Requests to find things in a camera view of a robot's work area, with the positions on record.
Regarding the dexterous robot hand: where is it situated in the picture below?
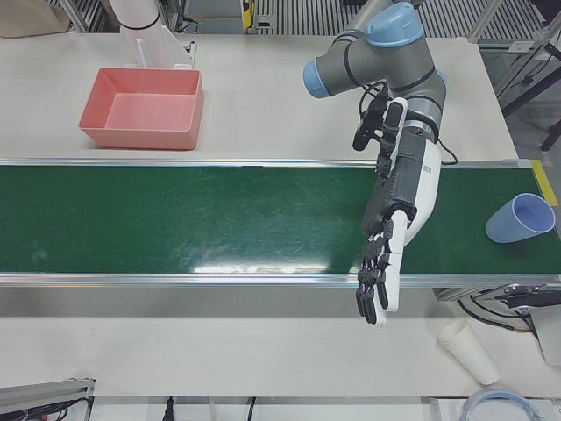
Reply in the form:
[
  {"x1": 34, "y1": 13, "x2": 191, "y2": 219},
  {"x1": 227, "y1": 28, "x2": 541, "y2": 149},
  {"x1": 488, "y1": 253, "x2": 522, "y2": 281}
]
[{"x1": 355, "y1": 130, "x2": 442, "y2": 327}]

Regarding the light blue plastic cup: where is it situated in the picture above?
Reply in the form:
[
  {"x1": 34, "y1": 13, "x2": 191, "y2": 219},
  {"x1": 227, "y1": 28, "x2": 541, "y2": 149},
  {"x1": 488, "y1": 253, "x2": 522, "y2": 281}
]
[{"x1": 484, "y1": 192, "x2": 555, "y2": 245}]

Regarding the white paper cup stack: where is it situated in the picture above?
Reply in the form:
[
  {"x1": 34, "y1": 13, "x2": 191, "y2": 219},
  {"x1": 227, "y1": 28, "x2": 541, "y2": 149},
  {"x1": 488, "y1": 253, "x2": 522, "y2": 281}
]
[{"x1": 437, "y1": 318, "x2": 501, "y2": 386}]

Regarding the pink plastic box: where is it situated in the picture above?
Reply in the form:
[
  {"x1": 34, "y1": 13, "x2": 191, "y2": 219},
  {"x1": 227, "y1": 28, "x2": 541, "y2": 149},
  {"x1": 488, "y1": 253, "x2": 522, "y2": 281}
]
[{"x1": 78, "y1": 67, "x2": 206, "y2": 152}]

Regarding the black tripod stand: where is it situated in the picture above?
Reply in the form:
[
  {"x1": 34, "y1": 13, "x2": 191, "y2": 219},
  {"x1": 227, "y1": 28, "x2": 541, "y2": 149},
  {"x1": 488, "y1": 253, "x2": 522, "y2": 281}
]
[{"x1": 498, "y1": 39, "x2": 561, "y2": 153}]

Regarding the clear blue tubing coil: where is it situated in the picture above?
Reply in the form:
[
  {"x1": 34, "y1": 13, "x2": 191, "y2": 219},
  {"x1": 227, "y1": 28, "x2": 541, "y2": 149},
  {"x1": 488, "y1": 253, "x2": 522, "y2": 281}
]
[{"x1": 459, "y1": 386, "x2": 544, "y2": 421}]

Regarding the green conveyor belt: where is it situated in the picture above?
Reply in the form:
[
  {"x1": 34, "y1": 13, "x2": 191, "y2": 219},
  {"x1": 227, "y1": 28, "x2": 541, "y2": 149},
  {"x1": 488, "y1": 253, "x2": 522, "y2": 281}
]
[{"x1": 0, "y1": 156, "x2": 561, "y2": 290}]

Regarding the translucent plastic stand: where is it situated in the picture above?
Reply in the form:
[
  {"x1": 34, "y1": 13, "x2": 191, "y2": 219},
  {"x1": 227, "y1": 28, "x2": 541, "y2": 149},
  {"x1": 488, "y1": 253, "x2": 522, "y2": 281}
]
[{"x1": 120, "y1": 24, "x2": 195, "y2": 71}]

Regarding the brown paper bag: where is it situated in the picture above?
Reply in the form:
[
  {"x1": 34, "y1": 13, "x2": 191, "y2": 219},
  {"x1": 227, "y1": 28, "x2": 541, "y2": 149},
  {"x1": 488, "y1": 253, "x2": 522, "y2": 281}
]
[{"x1": 0, "y1": 0, "x2": 72, "y2": 39}]

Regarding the aluminium profile beam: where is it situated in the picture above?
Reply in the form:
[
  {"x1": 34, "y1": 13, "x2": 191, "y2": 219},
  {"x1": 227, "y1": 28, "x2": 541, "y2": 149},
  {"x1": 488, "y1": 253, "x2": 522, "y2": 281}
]
[{"x1": 0, "y1": 375, "x2": 97, "y2": 421}]

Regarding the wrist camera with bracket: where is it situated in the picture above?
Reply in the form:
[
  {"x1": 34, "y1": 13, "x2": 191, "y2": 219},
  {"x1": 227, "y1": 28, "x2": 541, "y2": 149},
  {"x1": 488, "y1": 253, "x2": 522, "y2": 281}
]
[{"x1": 352, "y1": 85, "x2": 409, "y2": 177}]

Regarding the yellow and black post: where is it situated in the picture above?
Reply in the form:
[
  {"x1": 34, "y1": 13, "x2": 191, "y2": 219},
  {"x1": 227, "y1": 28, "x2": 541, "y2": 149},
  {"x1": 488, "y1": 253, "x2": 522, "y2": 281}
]
[{"x1": 240, "y1": 0, "x2": 258, "y2": 32}]

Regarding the white cylinder with black ring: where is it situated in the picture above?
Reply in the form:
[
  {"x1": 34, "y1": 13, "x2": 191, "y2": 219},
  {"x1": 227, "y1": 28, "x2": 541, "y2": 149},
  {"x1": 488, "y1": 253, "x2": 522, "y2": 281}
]
[{"x1": 107, "y1": 0, "x2": 164, "y2": 32}]

